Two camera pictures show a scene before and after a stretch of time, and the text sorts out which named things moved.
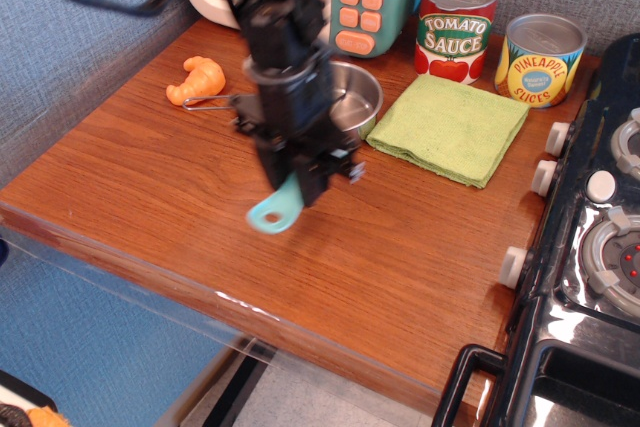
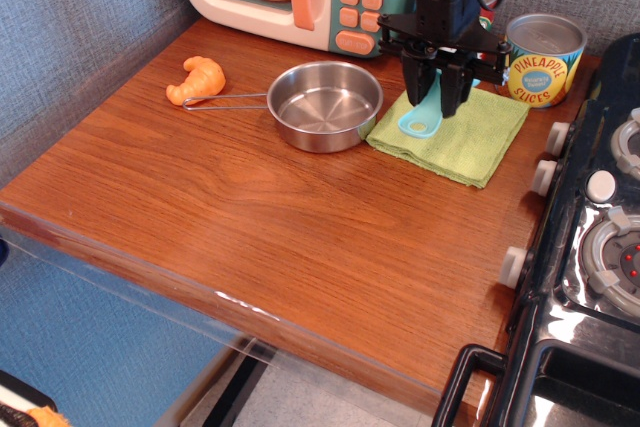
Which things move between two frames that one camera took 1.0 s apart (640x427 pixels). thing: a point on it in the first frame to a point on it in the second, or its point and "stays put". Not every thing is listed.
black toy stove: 574,358 stays put
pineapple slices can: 539,59 stays put
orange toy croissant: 205,78 stays put
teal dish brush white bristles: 286,201 to 428,112
